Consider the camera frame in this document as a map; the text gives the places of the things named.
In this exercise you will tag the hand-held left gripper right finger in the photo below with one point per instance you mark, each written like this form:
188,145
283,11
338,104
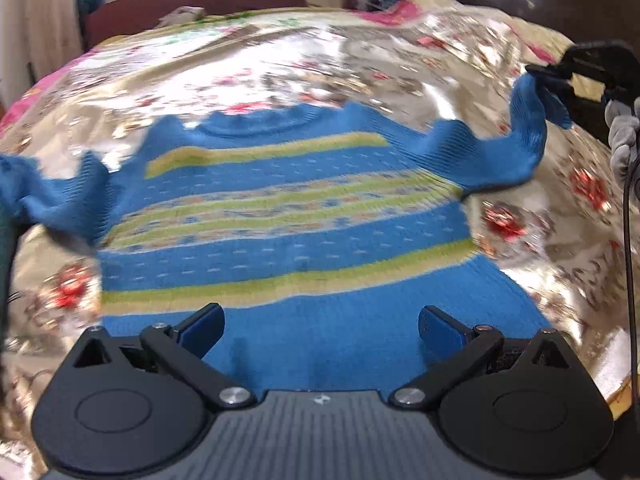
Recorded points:
440,332

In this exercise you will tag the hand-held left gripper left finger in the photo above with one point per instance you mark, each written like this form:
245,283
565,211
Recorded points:
205,331

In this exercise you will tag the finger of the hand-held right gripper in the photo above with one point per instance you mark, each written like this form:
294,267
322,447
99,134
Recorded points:
547,72

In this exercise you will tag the blue striped knit sweater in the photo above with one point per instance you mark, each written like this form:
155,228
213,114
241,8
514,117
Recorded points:
300,240

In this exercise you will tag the person's right hand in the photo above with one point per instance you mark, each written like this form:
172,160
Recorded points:
622,132

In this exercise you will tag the floral satin blanket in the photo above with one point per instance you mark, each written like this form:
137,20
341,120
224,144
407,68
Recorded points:
310,65

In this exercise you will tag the grey crumpled cloth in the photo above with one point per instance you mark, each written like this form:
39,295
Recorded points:
182,14

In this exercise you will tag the beige curtain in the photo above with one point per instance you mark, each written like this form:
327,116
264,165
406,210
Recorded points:
42,10

